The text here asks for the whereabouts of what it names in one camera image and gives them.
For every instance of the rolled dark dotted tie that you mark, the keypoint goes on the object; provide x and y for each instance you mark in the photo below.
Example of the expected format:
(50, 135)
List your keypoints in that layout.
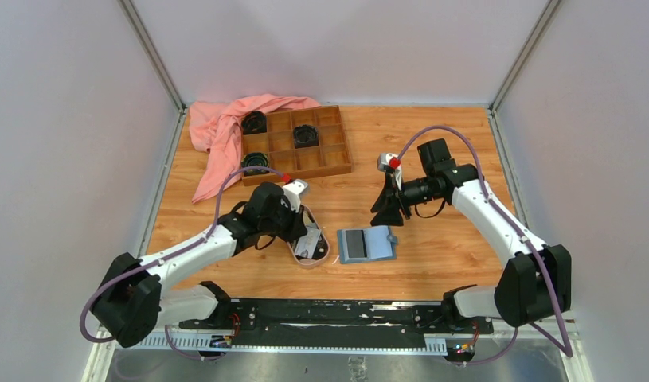
(305, 136)

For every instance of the teal leather card holder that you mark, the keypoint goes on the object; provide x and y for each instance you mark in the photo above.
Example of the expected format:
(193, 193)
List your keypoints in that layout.
(380, 245)

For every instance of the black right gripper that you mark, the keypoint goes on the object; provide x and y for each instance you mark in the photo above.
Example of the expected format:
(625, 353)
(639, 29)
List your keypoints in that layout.
(389, 204)

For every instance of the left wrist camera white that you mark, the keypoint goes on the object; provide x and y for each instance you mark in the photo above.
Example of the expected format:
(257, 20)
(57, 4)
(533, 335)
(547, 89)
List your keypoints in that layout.
(295, 190)

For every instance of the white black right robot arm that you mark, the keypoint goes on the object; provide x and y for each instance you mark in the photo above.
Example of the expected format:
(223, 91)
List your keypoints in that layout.
(536, 279)

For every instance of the dark grey card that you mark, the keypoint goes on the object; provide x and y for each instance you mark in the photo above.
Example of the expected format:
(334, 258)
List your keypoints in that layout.
(355, 245)

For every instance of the wooden compartment tray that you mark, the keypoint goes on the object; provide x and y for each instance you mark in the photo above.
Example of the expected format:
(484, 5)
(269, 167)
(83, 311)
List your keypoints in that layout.
(331, 157)

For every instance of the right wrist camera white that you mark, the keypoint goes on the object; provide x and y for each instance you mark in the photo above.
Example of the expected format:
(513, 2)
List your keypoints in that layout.
(390, 165)

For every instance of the rolled black tie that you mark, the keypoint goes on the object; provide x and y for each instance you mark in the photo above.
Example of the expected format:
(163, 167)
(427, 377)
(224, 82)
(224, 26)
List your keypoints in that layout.
(255, 122)

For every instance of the pink oval card tray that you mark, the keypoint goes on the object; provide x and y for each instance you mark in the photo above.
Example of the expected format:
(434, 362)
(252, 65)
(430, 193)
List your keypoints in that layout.
(309, 220)

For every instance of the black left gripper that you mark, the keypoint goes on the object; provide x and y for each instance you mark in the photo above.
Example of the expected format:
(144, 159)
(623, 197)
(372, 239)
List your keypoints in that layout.
(297, 228)

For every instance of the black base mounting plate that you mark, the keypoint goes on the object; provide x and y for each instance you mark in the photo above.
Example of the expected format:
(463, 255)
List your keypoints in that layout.
(347, 324)

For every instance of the pink cloth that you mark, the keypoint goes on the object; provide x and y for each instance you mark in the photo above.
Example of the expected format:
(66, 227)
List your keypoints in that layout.
(215, 129)

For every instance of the aluminium frame rail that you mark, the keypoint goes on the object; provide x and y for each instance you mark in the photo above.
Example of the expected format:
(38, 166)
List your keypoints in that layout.
(507, 354)

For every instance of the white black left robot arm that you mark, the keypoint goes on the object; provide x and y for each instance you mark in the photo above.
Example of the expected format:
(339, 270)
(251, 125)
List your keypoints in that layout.
(137, 295)

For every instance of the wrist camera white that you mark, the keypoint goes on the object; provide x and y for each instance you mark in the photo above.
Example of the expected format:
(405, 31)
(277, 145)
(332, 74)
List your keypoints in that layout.
(295, 190)
(390, 165)

